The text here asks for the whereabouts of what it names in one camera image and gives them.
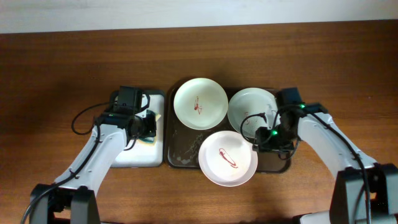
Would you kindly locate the cream plate with red stain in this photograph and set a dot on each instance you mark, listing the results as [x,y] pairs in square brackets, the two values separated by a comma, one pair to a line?
[200,103]

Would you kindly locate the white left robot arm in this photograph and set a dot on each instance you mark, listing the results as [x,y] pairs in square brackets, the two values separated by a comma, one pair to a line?
[76,188]

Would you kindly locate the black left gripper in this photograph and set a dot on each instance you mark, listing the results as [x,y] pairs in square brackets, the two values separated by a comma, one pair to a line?
[149,128]

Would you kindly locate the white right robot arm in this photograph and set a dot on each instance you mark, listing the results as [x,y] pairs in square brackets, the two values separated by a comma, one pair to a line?
[365,191]

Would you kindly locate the pink plate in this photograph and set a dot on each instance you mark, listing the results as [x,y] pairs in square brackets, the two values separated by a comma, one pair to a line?
[227,159]

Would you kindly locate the dark brown serving tray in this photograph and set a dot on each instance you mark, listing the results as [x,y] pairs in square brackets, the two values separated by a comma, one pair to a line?
[182,144]

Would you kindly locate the green and yellow sponge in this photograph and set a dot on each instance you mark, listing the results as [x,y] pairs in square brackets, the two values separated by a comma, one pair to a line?
[150,140]

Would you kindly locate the black tray with white liner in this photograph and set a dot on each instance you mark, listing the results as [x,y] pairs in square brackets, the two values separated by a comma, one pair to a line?
[144,155]

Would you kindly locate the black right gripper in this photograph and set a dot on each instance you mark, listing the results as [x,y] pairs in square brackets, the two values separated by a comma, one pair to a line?
[263,140]

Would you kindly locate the pale green plate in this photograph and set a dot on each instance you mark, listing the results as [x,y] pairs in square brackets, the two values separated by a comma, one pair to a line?
[251,101]

